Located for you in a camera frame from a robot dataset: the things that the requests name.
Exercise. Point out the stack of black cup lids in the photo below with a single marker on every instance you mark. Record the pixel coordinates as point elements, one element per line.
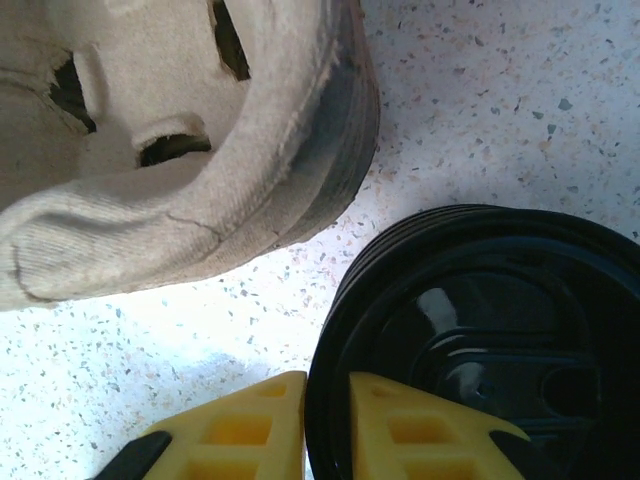
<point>375,260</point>

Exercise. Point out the black plastic cup lid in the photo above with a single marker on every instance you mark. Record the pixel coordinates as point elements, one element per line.
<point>475,325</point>

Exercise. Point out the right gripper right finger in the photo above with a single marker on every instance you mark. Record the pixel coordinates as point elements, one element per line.
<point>380,450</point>

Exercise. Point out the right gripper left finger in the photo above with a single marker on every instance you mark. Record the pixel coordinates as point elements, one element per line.
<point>190,465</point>

